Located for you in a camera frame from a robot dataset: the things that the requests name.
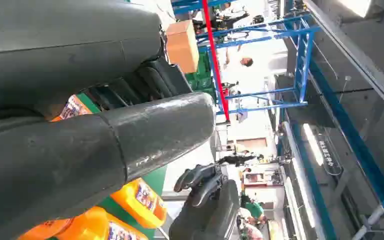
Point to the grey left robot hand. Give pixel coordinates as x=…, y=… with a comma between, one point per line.
x=46, y=59

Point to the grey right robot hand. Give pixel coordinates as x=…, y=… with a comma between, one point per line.
x=208, y=212

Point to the orange drink bottle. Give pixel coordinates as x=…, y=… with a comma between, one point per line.
x=43, y=231
x=72, y=107
x=139, y=202
x=92, y=225

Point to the person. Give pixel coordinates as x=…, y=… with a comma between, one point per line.
x=253, y=212
x=240, y=68

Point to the ribbed grey left arm sleeve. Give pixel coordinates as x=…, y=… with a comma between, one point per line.
x=0, y=120

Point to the long ceiling light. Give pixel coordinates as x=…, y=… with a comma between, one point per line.
x=313, y=144

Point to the hanging sign with lettering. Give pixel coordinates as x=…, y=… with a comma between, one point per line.
x=328, y=155

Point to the green plastic crate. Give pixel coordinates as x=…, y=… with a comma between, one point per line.
x=202, y=78

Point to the brown cardboard box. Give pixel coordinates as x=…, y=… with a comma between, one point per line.
x=182, y=46

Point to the red upright pole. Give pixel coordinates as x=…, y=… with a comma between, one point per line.
x=216, y=63

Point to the blue metal rack frame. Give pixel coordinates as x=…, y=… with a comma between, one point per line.
x=301, y=59

